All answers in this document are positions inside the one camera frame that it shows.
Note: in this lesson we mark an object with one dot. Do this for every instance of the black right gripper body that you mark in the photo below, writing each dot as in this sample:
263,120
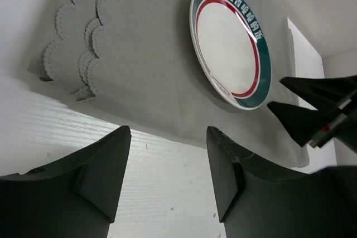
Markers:
342,127

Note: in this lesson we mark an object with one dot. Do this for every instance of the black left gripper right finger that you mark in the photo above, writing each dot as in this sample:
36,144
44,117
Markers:
258,198

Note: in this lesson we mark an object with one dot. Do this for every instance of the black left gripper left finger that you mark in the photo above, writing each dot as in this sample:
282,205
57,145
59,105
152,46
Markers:
75,196

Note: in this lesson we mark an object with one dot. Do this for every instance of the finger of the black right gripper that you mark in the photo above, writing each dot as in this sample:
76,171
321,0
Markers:
322,94
299,122

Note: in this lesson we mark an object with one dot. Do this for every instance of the grey cloth placemat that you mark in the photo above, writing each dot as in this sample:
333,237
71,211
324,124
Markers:
135,60

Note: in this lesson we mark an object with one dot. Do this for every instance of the white plate green red rim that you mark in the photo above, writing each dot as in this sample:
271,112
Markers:
232,51

